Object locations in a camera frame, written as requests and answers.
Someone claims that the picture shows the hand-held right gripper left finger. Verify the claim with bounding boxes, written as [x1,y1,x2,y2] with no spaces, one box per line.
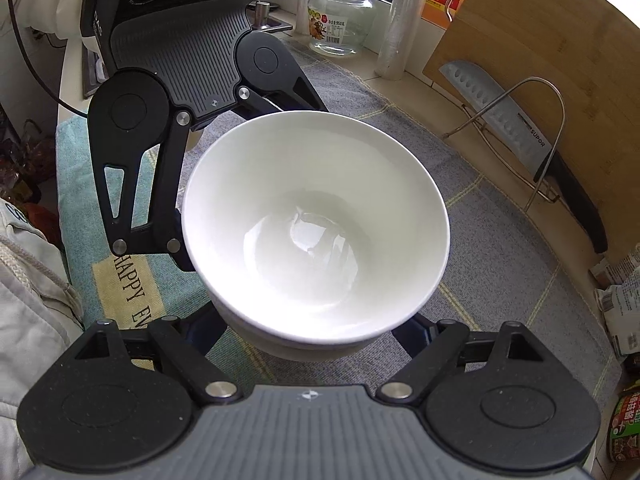
[75,307,243,403]

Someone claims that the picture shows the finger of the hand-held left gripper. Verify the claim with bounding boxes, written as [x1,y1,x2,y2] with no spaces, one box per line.
[237,57,331,122]
[97,107,202,273]

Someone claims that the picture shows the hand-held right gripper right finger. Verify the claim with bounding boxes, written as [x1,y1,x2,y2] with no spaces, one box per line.
[375,312,543,403]

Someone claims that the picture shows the white bowl pink flowers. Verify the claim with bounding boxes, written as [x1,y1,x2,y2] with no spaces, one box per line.
[210,300,426,362]
[181,111,451,348]

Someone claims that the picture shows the metal sink fitting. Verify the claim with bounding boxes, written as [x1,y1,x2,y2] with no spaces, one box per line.
[250,1,293,31]

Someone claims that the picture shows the checked grey-green table cloth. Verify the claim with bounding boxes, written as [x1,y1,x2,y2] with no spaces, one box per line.
[55,42,623,461]

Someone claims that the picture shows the glass jar green lid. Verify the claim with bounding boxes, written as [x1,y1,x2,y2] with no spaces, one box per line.
[307,0,376,57]

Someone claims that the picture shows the plastic bag of vegetables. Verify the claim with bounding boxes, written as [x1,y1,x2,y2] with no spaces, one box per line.
[0,120,58,241]

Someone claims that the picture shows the person's white jacket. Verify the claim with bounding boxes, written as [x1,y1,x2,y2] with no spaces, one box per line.
[0,197,98,480]

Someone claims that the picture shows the crumpled printed seasoning bag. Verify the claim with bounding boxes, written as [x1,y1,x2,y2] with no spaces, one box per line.
[594,280,640,361]

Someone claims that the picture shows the white printed seasoning bag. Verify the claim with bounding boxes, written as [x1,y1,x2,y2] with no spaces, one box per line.
[589,255,640,288]

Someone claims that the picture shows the wooden cutting board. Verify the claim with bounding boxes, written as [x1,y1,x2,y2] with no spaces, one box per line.
[422,0,640,266]

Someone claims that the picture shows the black cable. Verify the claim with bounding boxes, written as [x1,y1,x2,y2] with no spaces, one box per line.
[0,0,91,116]

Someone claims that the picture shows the kitchen knife black handle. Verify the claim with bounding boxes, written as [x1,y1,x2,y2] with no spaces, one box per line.
[439,60,608,254]

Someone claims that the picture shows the metal wire rack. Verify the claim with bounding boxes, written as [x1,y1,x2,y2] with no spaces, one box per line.
[442,76,568,212]

